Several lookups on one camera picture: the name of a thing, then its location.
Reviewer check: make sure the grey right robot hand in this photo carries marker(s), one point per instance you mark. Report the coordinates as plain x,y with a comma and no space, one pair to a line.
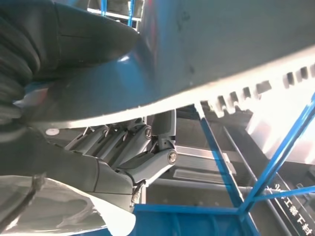
61,156

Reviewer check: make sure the blue metal shelf rack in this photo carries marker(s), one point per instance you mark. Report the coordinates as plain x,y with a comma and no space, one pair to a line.
103,6
184,221

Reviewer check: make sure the black banner with white characters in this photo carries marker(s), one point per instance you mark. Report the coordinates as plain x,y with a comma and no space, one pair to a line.
295,221

